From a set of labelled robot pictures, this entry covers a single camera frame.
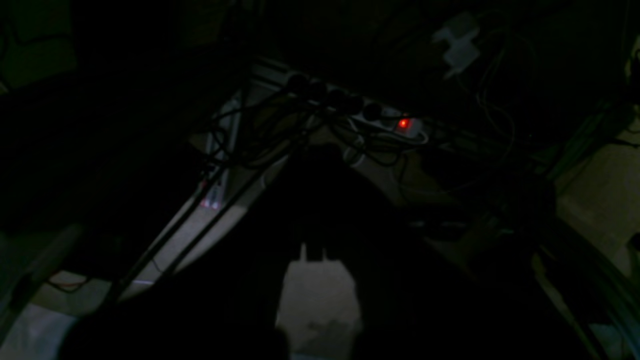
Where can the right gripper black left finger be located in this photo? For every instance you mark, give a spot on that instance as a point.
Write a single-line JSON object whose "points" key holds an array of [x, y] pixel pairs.
{"points": [[223, 306]]}

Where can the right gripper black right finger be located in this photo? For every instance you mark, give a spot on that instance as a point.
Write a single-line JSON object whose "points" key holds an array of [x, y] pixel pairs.
{"points": [[414, 304]]}

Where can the white power adapter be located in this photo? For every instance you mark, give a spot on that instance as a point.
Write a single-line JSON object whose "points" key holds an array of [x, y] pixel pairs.
{"points": [[459, 33]]}

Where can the white power strip red switch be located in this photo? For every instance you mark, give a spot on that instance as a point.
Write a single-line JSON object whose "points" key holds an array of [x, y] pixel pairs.
{"points": [[368, 112]]}

